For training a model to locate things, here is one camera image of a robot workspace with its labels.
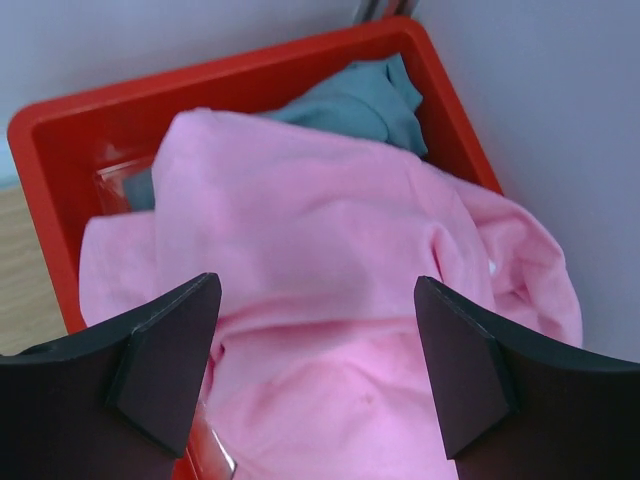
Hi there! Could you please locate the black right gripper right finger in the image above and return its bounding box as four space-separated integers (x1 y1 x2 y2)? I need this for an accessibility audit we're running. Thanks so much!
414 277 639 479

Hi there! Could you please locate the aluminium corner post right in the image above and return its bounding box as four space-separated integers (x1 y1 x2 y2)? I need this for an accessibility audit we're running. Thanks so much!
353 0 419 25

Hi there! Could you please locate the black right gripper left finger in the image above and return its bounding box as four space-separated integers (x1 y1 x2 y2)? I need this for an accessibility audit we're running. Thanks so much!
1 273 221 479

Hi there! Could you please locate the grey-teal t shirt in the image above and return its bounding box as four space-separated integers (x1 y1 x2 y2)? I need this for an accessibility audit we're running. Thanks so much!
123 55 427 211

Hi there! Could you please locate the pink t shirt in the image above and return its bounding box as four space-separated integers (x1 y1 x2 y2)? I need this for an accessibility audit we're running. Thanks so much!
79 109 582 479

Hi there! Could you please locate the red plastic bin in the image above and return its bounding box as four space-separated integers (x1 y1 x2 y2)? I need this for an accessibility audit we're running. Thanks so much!
8 17 499 479

